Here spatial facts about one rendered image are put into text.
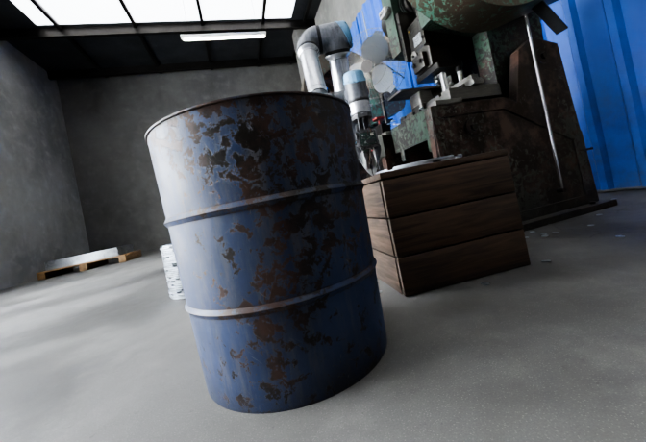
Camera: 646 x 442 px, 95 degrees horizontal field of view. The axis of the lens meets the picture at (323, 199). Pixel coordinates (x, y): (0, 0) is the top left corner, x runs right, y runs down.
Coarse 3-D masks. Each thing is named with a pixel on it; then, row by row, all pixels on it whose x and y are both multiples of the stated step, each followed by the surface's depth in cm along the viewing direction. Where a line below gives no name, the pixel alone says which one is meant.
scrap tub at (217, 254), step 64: (192, 128) 45; (256, 128) 45; (320, 128) 49; (192, 192) 46; (256, 192) 45; (320, 192) 48; (192, 256) 48; (256, 256) 45; (320, 256) 47; (192, 320) 53; (256, 320) 45; (320, 320) 47; (384, 320) 61; (256, 384) 46; (320, 384) 46
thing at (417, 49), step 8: (416, 24) 160; (408, 32) 168; (416, 32) 161; (416, 40) 162; (416, 48) 164; (424, 48) 158; (432, 48) 155; (440, 48) 156; (448, 48) 157; (416, 56) 160; (424, 56) 156; (432, 56) 155; (440, 56) 156; (448, 56) 157; (416, 64) 162; (424, 64) 156; (432, 64) 155; (416, 72) 163
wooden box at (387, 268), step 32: (448, 160) 85; (480, 160) 96; (384, 192) 82; (416, 192) 84; (448, 192) 85; (480, 192) 86; (512, 192) 88; (384, 224) 87; (416, 224) 83; (448, 224) 84; (480, 224) 86; (512, 224) 87; (384, 256) 93; (416, 256) 83; (448, 256) 84; (480, 256) 85; (512, 256) 87; (416, 288) 82
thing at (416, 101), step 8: (408, 88) 150; (416, 88) 152; (424, 88) 153; (432, 88) 155; (392, 96) 156; (400, 96) 157; (408, 96) 160; (416, 96) 157; (424, 96) 155; (432, 96) 156; (416, 104) 158; (424, 104) 154; (416, 112) 159
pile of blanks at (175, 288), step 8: (160, 248) 141; (168, 248) 136; (168, 256) 137; (168, 264) 137; (176, 264) 135; (168, 272) 137; (176, 272) 135; (168, 280) 139; (176, 280) 136; (168, 288) 142; (176, 288) 136; (176, 296) 136; (184, 296) 135
